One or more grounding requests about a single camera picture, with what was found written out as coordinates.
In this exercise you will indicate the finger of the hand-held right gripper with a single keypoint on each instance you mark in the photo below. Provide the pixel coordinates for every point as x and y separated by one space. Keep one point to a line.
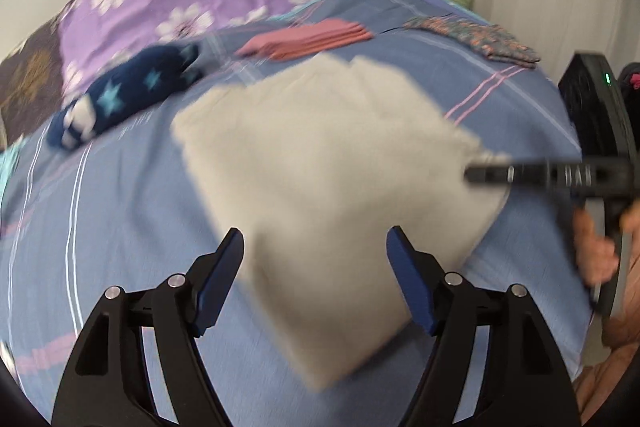
525 176

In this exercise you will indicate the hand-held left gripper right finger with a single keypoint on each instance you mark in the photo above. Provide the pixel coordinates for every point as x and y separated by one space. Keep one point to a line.
411 277

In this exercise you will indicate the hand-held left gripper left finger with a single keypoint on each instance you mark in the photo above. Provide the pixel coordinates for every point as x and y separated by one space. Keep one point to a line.
217 277

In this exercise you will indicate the white small garment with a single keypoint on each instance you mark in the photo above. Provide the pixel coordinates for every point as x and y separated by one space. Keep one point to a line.
325 177

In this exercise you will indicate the person's right forearm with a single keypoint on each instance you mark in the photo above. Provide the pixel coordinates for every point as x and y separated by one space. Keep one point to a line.
620 357

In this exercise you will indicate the person's right hand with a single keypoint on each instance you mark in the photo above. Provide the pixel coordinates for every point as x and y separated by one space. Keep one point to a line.
592 242

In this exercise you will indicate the black and pink object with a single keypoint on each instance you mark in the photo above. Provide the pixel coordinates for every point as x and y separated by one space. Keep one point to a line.
631 77

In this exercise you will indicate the blue plaid bed sheet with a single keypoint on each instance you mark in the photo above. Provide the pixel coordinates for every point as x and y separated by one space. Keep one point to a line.
125 232

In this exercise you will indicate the floral patterned folded cloth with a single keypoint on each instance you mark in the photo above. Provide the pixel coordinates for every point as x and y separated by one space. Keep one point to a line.
475 34

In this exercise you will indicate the navy star print fleece roll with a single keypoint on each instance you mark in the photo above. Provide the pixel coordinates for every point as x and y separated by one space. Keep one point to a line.
120 94

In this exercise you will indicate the teal quilt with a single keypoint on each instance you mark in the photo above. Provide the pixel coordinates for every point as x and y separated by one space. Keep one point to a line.
7 164

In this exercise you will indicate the pink folded cloth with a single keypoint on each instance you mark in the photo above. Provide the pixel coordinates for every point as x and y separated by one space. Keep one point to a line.
310 38

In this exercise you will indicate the dark tree print pillow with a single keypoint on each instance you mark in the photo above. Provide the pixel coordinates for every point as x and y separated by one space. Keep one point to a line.
30 77

